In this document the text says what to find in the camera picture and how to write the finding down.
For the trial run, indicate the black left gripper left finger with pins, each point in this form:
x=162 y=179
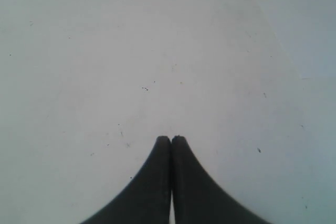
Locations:
x=147 y=197

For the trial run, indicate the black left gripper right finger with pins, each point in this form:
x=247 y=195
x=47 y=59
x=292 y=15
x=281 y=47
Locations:
x=197 y=198

